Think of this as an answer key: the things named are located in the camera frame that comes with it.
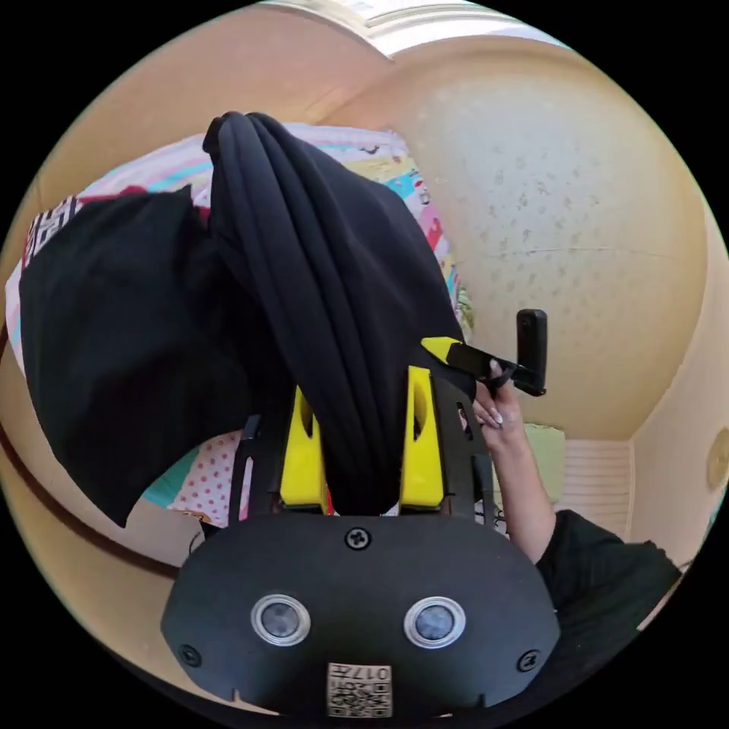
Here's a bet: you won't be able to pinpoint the pile of clothes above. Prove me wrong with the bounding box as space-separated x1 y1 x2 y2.
22 184 213 269

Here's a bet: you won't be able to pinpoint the person's right forearm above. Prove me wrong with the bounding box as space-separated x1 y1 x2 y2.
488 431 558 566

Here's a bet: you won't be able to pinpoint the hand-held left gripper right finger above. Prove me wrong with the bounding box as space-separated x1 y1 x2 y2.
398 365 446 509

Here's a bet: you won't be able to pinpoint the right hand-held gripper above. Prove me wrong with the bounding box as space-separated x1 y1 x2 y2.
420 336 548 398

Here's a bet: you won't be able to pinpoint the person's right hand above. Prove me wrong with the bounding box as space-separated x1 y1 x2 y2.
473 359 522 452

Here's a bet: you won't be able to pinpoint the black pants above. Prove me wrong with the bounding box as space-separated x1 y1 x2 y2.
18 111 479 529

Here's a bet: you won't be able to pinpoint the white framed window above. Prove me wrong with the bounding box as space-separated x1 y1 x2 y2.
267 0 565 60

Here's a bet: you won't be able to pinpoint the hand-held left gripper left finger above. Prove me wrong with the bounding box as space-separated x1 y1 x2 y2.
279 384 332 509

